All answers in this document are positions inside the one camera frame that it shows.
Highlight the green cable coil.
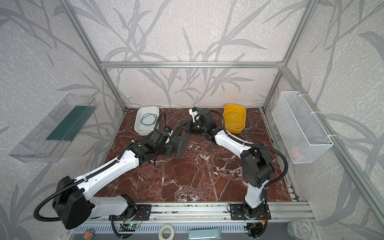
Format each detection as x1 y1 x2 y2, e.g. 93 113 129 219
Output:
140 112 158 127

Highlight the yellow plastic bin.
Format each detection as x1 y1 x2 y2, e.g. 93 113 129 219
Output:
223 104 247 134

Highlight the light blue box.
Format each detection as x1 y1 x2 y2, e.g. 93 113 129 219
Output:
188 229 222 240

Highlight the clear wall shelf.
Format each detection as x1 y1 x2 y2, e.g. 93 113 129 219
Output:
10 94 98 163

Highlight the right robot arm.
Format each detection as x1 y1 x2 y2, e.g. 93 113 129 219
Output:
186 107 289 220

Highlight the white wire basket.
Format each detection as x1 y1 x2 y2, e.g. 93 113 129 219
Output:
272 91 334 164

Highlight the aluminium mounting rail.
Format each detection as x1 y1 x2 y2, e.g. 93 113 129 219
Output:
61 201 316 224

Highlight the white plastic bin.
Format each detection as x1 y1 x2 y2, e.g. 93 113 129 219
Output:
134 106 160 136

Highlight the white tape roll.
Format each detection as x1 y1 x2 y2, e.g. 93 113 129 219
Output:
158 224 175 240

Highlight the yellow cable coil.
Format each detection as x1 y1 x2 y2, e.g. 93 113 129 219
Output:
224 110 245 130

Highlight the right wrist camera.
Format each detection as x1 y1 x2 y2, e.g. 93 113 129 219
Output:
189 107 201 123

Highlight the grey perforated spool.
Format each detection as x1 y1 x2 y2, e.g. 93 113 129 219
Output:
170 127 191 161

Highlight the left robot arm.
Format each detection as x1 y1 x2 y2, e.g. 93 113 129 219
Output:
33 127 190 230

